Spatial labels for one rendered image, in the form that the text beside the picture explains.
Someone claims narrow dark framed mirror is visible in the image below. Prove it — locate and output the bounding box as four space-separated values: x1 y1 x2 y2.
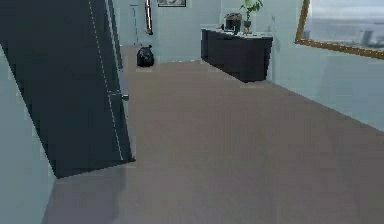
144 0 154 36

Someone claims black sideboard cabinet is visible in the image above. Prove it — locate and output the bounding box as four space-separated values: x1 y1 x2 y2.
200 27 274 84

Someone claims black rubbish bag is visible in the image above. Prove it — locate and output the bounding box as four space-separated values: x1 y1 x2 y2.
136 44 155 68

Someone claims gold framed window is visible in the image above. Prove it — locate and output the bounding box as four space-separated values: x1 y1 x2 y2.
294 0 384 61

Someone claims dark grey room door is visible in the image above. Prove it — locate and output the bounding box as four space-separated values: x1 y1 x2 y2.
0 0 137 180

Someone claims dark framed wall picture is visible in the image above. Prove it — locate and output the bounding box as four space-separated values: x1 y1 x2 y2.
156 0 187 8

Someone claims green house plant in pot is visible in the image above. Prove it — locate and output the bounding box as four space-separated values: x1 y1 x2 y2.
239 0 264 36

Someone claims black box with brown top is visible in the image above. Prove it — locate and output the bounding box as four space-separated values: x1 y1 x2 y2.
224 12 243 34

